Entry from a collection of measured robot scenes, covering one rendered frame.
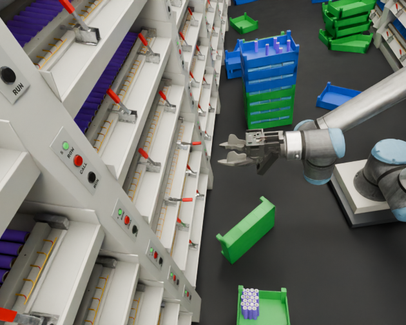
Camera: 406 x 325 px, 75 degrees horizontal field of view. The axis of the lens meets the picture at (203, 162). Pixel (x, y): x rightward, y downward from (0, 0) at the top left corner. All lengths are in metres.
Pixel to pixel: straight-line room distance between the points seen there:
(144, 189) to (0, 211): 0.45
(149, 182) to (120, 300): 0.30
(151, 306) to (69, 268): 0.39
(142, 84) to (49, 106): 0.40
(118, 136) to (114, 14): 0.26
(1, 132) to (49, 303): 0.26
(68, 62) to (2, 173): 0.23
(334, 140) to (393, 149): 0.53
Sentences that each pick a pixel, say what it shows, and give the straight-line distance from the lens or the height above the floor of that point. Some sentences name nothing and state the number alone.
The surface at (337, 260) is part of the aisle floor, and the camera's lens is 1.45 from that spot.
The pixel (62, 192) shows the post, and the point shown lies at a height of 1.02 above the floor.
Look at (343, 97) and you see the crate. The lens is 2.21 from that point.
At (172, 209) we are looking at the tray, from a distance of 0.94.
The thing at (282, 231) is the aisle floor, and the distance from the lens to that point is 1.46.
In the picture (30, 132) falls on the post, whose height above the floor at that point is 1.13.
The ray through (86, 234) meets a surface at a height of 0.93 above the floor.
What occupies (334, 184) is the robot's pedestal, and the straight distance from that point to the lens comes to 1.58.
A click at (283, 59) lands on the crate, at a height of 0.50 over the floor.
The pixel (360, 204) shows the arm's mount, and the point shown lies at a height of 0.12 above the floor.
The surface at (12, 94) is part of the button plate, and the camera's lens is 0.39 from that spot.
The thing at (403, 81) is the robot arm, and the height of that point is 0.78.
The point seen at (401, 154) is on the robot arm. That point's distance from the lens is 1.34.
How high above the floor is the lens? 1.32
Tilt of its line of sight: 48 degrees down
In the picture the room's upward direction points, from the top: 16 degrees counter-clockwise
